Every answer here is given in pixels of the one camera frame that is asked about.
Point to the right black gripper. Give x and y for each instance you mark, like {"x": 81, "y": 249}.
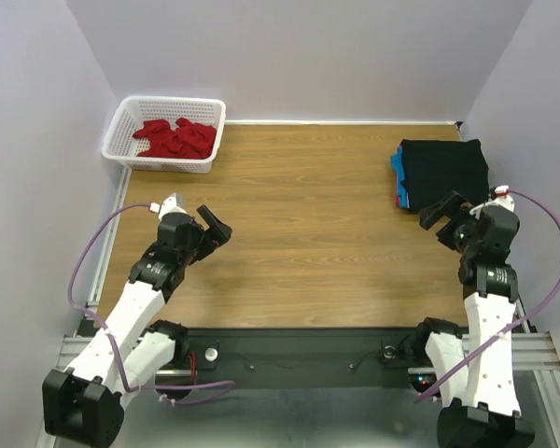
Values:
{"x": 451, "y": 224}

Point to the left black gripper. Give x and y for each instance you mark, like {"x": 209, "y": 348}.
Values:
{"x": 220, "y": 235}

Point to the red t-shirt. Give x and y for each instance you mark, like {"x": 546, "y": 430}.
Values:
{"x": 189, "y": 140}

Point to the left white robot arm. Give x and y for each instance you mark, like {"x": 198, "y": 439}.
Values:
{"x": 131, "y": 351}

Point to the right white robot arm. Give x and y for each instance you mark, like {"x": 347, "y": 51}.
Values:
{"x": 474, "y": 372}

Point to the blue folded t-shirt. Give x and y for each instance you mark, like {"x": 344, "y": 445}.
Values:
{"x": 402, "y": 199}

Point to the black folded t-shirt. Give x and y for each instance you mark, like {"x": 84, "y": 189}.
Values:
{"x": 434, "y": 168}

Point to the white plastic mesh basket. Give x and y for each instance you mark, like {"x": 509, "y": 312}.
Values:
{"x": 119, "y": 144}

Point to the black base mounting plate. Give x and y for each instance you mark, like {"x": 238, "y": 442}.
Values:
{"x": 302, "y": 358}

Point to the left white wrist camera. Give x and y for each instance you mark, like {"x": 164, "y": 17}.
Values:
{"x": 172, "y": 204}

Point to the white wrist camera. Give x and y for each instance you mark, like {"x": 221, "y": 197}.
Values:
{"x": 172, "y": 204}
{"x": 498, "y": 196}

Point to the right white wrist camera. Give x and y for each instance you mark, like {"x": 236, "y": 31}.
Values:
{"x": 498, "y": 196}

